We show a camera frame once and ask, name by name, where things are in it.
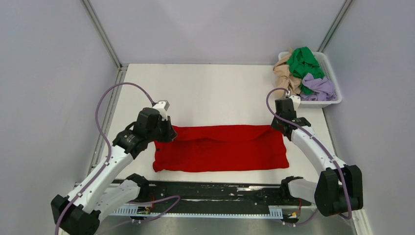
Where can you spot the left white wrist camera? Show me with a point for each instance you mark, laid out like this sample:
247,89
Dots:
162,107

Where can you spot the grey slotted cable duct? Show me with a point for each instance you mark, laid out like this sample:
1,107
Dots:
133,211

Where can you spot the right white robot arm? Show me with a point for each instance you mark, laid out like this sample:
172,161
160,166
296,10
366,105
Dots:
339,189

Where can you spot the red t shirt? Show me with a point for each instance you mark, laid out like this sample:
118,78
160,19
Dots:
222,148

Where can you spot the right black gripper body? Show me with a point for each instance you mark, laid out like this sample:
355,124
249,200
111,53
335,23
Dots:
274,122

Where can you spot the white laundry basket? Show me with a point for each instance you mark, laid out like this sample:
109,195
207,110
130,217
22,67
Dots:
326,67

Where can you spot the aluminium frame rail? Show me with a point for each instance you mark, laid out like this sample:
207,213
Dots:
84,209

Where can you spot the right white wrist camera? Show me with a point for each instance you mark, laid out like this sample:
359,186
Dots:
296,100

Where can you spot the green t shirt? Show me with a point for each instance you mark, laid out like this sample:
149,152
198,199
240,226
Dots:
303,62

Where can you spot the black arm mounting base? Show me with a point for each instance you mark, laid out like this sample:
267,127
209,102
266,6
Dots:
208,197

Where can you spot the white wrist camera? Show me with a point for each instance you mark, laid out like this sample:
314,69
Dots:
296,100
162,107

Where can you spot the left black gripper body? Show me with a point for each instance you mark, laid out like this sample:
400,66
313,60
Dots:
162,133

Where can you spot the lilac t shirt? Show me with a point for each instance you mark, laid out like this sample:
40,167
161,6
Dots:
318,89

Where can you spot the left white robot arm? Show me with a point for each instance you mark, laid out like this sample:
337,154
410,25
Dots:
103,181

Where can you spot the beige t shirt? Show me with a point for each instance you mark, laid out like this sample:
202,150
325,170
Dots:
285,79

